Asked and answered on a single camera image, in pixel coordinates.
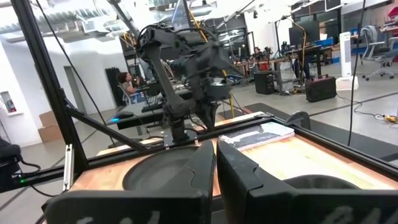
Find black computer mouse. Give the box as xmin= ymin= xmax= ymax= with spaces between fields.
xmin=113 ymin=110 xmax=135 ymax=121

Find grey curved mount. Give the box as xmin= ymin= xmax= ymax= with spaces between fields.
xmin=285 ymin=111 xmax=312 ymax=131

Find black white flat booklet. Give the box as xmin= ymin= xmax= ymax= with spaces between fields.
xmin=218 ymin=121 xmax=295 ymax=152

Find yellow hose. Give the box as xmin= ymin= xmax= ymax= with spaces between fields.
xmin=188 ymin=8 xmax=236 ymax=119

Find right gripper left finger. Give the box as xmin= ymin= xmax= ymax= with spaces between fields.
xmin=42 ymin=139 xmax=216 ymax=224

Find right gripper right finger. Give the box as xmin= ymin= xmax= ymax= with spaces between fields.
xmin=216 ymin=140 xmax=398 ymax=224

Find wall fire extinguisher cabinet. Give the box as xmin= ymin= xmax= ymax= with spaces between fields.
xmin=0 ymin=90 xmax=18 ymax=114

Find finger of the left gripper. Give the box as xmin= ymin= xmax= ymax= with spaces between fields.
xmin=195 ymin=100 xmax=208 ymax=130
xmin=207 ymin=100 xmax=220 ymax=131

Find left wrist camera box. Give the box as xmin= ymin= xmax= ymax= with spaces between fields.
xmin=206 ymin=80 xmax=233 ymax=101

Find black computer tower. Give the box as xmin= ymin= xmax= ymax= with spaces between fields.
xmin=253 ymin=70 xmax=282 ymax=95

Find white tower fan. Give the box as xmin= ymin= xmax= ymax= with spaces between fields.
xmin=335 ymin=30 xmax=359 ymax=91

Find black wall panel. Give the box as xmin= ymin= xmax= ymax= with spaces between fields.
xmin=104 ymin=67 xmax=126 ymax=107

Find black desk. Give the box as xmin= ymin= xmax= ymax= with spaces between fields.
xmin=107 ymin=101 xmax=167 ymax=131

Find black equipment case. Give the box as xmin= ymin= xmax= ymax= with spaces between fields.
xmin=304 ymin=74 xmax=338 ymax=103

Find black aluminium rig frame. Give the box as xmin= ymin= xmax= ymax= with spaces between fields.
xmin=9 ymin=0 xmax=398 ymax=195

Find yellow floor plug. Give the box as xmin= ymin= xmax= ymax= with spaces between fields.
xmin=374 ymin=113 xmax=398 ymax=124

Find black round plate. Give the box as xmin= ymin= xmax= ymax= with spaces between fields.
xmin=122 ymin=145 xmax=200 ymax=191

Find black hanging cable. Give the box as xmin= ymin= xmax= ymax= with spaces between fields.
xmin=347 ymin=0 xmax=368 ymax=147

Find grey office chair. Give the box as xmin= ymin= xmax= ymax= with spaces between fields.
xmin=359 ymin=25 xmax=398 ymax=82

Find thin black cable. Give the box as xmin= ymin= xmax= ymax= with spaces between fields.
xmin=34 ymin=0 xmax=116 ymax=147

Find stacked cardboard boxes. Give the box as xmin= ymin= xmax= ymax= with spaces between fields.
xmin=37 ymin=110 xmax=64 ymax=144

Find silver metal bracket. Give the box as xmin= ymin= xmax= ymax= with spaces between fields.
xmin=63 ymin=143 xmax=75 ymax=192

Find black monitor on stand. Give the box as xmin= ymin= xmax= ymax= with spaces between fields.
xmin=288 ymin=19 xmax=321 ymax=48

